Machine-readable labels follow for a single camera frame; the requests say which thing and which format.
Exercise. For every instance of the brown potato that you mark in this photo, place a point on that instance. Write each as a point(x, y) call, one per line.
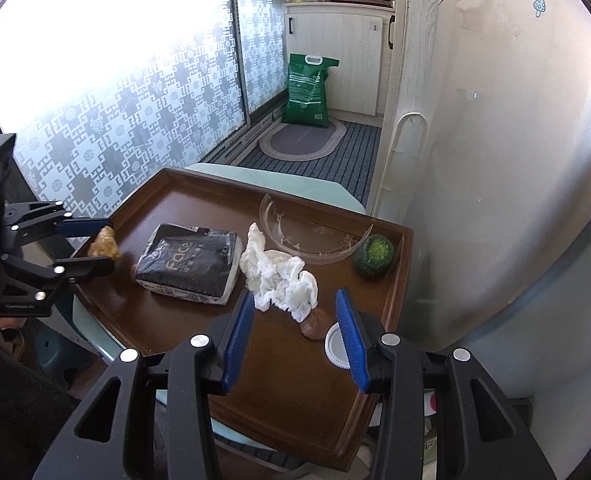
point(313, 328)

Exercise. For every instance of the white refrigerator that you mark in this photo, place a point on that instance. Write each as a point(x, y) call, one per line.
point(500, 160)

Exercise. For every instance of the patterned frosted sliding door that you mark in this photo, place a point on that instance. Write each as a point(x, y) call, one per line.
point(125, 85)

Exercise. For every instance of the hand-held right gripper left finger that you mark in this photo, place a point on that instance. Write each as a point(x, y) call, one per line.
point(238, 342)

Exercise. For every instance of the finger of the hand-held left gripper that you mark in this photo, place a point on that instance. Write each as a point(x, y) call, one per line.
point(93, 266)
point(83, 226)

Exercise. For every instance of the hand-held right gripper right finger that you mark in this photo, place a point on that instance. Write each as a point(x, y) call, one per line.
point(350, 345)

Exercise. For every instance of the tan lumpy food scrap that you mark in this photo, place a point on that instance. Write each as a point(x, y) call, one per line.
point(104, 245)

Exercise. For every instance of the brown wooden tray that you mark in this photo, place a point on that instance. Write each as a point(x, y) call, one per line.
point(285, 385)

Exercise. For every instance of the teal plastic dustpan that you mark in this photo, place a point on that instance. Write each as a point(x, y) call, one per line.
point(58, 355)

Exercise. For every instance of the grey oval mat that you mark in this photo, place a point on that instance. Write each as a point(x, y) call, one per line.
point(300, 140)

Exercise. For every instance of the black tissue pack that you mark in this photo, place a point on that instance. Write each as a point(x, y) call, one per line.
point(185, 265)

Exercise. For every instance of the low white cabinet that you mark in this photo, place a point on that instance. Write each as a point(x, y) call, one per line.
point(345, 40)

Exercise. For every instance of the crumpled white tissue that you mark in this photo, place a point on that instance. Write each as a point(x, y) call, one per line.
point(275, 280)

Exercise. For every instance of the small green squash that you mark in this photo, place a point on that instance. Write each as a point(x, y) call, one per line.
point(374, 255)

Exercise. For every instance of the white double door cabinet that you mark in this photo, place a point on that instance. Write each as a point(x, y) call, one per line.
point(410, 60)

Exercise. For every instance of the green rice bag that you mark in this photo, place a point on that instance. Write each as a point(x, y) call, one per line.
point(305, 95)

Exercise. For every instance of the grey striped floor mat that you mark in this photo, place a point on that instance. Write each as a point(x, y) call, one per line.
point(348, 170)

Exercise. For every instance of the person's dark clothed leg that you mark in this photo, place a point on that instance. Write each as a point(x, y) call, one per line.
point(20, 420)

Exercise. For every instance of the white bottle cap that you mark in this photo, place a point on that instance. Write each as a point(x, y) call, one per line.
point(335, 346)

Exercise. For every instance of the blue mushroom sticker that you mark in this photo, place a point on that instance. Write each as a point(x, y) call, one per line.
point(540, 6)

